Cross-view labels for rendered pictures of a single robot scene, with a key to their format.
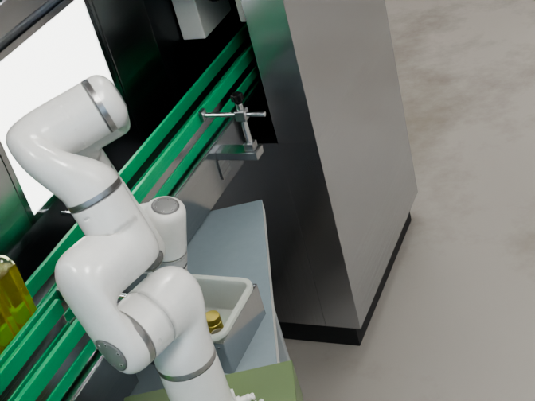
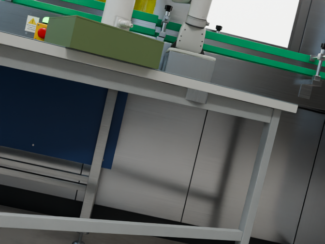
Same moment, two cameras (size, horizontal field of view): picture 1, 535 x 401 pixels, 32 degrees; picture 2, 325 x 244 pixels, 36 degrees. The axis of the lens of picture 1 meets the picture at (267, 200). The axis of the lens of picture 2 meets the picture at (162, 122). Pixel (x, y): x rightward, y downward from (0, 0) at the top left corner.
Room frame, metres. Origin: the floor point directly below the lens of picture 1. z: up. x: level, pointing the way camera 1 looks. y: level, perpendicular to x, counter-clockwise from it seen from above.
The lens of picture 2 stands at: (0.33, -1.32, 0.70)
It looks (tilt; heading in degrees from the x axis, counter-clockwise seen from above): 4 degrees down; 55
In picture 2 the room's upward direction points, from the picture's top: 13 degrees clockwise
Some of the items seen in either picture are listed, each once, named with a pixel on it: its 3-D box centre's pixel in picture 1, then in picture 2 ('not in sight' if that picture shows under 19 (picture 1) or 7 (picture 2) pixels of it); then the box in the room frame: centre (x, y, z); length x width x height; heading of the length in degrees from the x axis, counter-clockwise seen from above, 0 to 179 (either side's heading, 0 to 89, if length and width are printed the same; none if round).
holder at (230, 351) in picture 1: (183, 322); (185, 67); (1.45, 0.23, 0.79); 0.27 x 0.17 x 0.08; 60
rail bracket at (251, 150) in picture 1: (238, 135); (316, 71); (1.94, 0.02, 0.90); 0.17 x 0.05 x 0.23; 60
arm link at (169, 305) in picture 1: (166, 324); not in sight; (1.09, 0.19, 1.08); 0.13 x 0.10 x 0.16; 135
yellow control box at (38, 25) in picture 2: not in sight; (45, 35); (0.98, 0.50, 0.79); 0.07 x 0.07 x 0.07; 60
